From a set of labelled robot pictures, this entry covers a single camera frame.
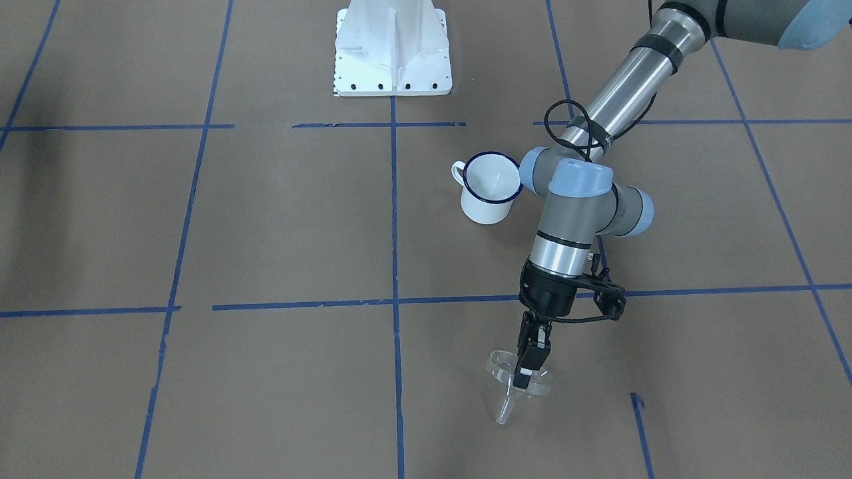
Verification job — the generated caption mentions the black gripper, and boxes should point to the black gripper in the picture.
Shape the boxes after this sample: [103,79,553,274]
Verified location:
[513,259,578,389]

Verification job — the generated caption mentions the white enamel mug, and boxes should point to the white enamel mug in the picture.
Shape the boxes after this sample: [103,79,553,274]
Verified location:
[451,151,523,225]

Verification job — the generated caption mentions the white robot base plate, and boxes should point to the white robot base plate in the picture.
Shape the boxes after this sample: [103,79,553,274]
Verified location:
[333,1,453,97]

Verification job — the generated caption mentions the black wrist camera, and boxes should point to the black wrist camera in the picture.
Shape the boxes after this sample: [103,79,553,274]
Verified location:
[575,269,626,324]

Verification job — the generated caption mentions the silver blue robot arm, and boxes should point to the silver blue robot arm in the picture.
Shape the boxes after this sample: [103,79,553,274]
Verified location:
[511,1,850,389]

